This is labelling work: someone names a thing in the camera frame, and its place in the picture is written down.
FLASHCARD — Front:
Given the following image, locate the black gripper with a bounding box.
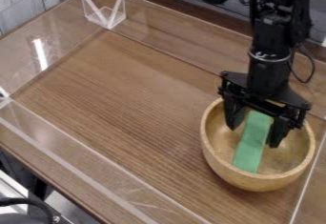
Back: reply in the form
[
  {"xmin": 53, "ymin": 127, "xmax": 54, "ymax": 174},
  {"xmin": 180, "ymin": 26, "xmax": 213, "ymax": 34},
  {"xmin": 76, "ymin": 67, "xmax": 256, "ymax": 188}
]
[{"xmin": 217, "ymin": 48, "xmax": 312, "ymax": 148}]

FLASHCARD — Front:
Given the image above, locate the green rectangular block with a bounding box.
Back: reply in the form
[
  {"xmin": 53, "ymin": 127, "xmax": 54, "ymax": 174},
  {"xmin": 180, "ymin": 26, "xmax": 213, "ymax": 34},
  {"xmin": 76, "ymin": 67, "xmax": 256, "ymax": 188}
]
[{"xmin": 231, "ymin": 111, "xmax": 272, "ymax": 173}]

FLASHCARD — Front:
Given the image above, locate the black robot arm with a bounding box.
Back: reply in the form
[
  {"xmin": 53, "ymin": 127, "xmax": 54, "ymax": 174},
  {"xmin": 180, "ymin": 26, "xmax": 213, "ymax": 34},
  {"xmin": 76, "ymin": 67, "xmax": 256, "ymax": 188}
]
[{"xmin": 217, "ymin": 0, "xmax": 312, "ymax": 148}]

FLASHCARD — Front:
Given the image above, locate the brown wooden bowl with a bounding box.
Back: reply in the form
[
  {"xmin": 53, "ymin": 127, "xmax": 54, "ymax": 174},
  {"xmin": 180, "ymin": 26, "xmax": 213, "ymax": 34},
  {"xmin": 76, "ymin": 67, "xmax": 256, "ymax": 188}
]
[{"xmin": 200, "ymin": 98, "xmax": 316, "ymax": 192}]

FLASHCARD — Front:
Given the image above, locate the clear acrylic front wall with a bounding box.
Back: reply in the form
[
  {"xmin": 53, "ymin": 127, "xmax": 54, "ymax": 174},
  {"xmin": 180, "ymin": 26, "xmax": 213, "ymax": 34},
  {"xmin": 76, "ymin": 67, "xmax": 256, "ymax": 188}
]
[{"xmin": 0, "ymin": 98, "xmax": 210, "ymax": 224}]

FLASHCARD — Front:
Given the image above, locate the black metal table frame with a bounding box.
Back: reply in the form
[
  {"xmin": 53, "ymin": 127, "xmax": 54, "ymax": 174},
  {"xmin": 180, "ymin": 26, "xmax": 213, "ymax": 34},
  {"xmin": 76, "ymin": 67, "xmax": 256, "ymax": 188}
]
[{"xmin": 0, "ymin": 151, "xmax": 72, "ymax": 224}]

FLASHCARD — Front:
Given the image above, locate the black cable lower left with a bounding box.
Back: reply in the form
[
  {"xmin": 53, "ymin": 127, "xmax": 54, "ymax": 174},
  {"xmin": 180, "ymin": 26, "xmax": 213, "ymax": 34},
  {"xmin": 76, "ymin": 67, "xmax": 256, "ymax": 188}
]
[{"xmin": 0, "ymin": 197, "xmax": 58, "ymax": 224}]

